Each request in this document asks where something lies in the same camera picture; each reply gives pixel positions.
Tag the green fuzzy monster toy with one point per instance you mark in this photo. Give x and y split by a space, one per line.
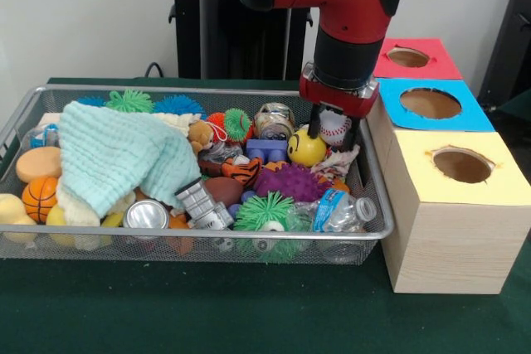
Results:
130 101

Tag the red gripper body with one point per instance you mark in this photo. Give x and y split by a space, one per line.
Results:
338 97

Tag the dark green table cloth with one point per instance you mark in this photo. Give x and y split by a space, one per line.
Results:
207 312

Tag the green spiky ball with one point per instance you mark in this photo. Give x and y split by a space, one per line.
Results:
265 213

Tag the yellow smiley face ball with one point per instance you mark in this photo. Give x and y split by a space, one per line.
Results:
305 150

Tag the clear shallow bin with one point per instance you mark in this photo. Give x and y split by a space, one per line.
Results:
365 242

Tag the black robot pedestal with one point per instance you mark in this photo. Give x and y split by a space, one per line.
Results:
241 39

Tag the mint green knitted cloth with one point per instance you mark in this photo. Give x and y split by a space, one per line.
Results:
116 155

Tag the white baseball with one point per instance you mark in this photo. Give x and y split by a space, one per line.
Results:
333 128

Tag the purple spiky ball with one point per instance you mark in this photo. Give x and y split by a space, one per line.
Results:
290 181

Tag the crushed plastic water bottle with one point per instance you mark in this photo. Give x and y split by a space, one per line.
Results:
347 211

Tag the pale orange round sponge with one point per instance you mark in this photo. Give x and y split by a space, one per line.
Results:
38 163

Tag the small orange basketball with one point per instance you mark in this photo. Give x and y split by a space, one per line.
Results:
40 198

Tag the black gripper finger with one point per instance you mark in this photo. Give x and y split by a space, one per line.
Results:
315 122
348 132

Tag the large blue spiky ball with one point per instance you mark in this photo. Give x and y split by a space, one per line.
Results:
178 104

